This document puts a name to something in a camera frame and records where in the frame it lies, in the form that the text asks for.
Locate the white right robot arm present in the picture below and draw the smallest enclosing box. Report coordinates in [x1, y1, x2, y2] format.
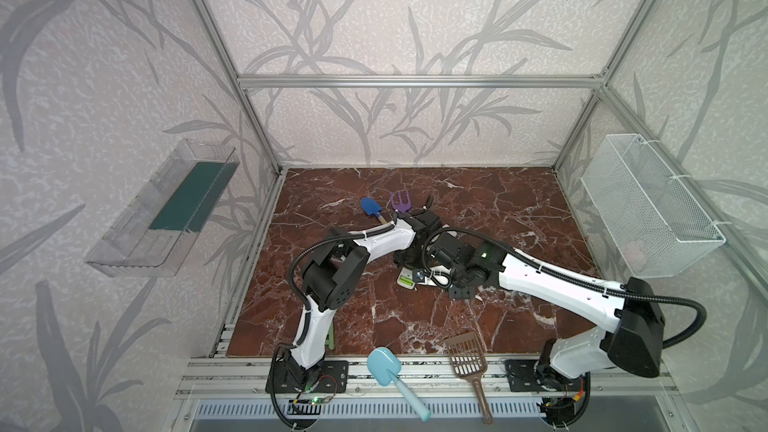
[421, 227, 707, 378]

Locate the purple toy rake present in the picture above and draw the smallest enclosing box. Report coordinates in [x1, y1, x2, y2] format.
[389, 189, 413, 213]

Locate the white remote control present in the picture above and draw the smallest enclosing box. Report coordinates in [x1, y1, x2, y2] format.
[396, 267, 449, 290]

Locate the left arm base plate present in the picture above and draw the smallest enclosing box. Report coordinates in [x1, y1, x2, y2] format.
[266, 360, 349, 394]

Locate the clear plastic wall shelf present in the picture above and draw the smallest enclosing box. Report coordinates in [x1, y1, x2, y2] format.
[85, 139, 240, 278]

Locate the green plastic slotted tool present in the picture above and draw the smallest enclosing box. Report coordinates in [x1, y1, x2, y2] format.
[326, 324, 335, 350]

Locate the blue toy shovel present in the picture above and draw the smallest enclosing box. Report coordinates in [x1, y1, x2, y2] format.
[360, 197, 388, 224]

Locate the white wire mesh basket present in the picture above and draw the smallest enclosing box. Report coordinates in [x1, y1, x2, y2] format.
[581, 134, 726, 279]

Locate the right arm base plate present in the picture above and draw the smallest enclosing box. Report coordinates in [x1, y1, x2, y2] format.
[504, 359, 581, 393]

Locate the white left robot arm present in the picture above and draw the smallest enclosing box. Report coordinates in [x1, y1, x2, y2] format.
[277, 209, 443, 377]

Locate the light blue plastic scoop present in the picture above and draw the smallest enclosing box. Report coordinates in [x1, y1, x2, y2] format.
[366, 347, 431, 422]

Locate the aluminium front rail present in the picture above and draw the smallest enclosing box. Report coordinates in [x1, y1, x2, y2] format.
[174, 354, 679, 399]

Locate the brown litter scoop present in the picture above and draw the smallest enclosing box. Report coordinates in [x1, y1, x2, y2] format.
[445, 331, 493, 425]

